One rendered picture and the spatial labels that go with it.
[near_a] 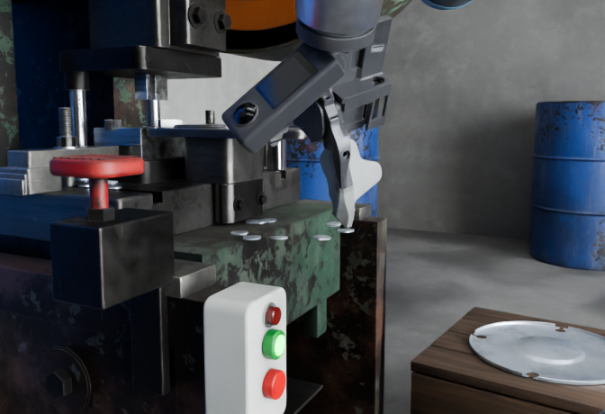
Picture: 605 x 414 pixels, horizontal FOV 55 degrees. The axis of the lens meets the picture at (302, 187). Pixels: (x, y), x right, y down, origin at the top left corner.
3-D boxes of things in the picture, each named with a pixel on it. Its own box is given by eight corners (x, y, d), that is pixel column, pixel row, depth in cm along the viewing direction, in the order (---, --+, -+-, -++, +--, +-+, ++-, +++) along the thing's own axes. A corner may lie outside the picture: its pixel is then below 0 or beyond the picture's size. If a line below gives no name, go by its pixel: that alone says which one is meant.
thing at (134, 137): (205, 154, 95) (204, 126, 95) (141, 160, 82) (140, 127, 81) (162, 152, 99) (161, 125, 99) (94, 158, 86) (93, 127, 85)
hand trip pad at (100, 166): (154, 238, 53) (151, 155, 52) (104, 252, 48) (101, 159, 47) (97, 232, 56) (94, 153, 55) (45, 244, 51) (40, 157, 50)
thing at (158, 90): (172, 100, 91) (171, 76, 90) (150, 99, 87) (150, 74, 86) (156, 100, 92) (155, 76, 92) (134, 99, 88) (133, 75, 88)
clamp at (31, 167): (126, 181, 82) (123, 108, 81) (22, 195, 67) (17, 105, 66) (95, 179, 85) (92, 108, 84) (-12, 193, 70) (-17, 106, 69)
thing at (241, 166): (345, 217, 85) (346, 124, 83) (302, 235, 72) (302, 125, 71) (204, 205, 96) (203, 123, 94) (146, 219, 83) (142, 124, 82)
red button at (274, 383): (286, 392, 57) (286, 365, 57) (272, 405, 55) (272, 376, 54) (275, 390, 58) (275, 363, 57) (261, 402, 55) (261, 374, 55)
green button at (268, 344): (286, 354, 57) (286, 326, 56) (272, 364, 54) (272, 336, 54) (275, 351, 57) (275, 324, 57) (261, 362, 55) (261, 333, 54)
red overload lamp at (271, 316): (284, 324, 56) (284, 300, 56) (271, 332, 54) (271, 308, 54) (274, 322, 57) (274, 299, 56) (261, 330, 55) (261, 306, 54)
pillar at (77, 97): (91, 157, 87) (87, 62, 85) (79, 158, 85) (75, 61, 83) (80, 157, 88) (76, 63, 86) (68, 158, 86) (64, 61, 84)
